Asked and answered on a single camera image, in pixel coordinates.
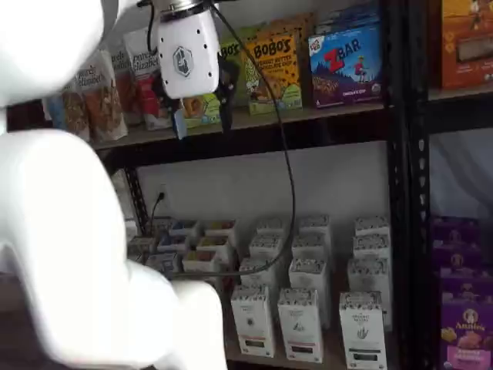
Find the orange purely elizabeth granola bag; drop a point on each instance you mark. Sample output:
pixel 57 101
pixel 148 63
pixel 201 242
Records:
pixel 104 108

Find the white box blue print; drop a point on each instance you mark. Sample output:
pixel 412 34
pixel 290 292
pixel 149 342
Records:
pixel 163 263
pixel 173 243
pixel 184 227

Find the blue ZBar box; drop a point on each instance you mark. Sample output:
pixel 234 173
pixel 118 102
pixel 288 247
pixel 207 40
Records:
pixel 346 17
pixel 346 69

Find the black metal shelf rack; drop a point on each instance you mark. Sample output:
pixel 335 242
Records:
pixel 414 115
pixel 396 192

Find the blue purely elizabeth granola bag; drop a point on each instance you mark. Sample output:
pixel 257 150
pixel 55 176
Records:
pixel 73 112

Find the red purely elizabeth granola bag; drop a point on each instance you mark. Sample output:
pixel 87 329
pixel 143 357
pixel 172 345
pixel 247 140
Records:
pixel 135 69

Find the orange snack box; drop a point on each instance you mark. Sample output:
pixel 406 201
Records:
pixel 466 46

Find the yellow Bobo's peanut butter box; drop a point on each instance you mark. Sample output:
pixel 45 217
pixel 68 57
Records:
pixel 271 73

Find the white floral tea box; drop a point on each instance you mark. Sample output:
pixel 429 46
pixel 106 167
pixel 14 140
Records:
pixel 308 273
pixel 265 244
pixel 312 244
pixel 371 225
pixel 367 275
pixel 256 275
pixel 314 224
pixel 370 246
pixel 271 226

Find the green Bobo's apple pie box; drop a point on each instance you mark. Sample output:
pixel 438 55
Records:
pixel 200 109

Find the white tea box green strip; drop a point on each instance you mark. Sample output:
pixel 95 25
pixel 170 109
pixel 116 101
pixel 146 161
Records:
pixel 362 331

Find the purple Annie's box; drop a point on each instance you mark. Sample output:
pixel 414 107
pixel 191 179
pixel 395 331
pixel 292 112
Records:
pixel 458 258
pixel 454 227
pixel 466 327

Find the white tea box orange strip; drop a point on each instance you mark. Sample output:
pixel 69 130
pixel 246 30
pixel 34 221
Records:
pixel 252 323

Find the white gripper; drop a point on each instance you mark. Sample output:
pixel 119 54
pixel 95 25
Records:
pixel 188 58

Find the white box orange print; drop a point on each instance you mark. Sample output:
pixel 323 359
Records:
pixel 213 244
pixel 200 262
pixel 219 229

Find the dark brown leather chair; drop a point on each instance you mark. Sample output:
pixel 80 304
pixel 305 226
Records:
pixel 23 115

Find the white box grey print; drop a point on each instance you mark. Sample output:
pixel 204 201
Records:
pixel 161 224
pixel 141 246

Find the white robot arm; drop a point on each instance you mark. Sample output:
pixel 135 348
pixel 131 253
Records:
pixel 58 250

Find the white tea box pink strip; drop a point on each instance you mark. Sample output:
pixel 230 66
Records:
pixel 300 327

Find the white wall outlet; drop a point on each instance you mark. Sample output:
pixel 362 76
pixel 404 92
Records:
pixel 163 189

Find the brown purely elizabeth granola bag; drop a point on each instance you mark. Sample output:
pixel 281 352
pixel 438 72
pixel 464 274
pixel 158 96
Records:
pixel 123 88

